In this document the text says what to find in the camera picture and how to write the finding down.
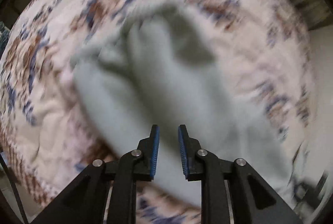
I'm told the floral quilted bedspread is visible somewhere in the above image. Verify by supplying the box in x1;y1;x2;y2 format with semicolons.
1;0;308;223

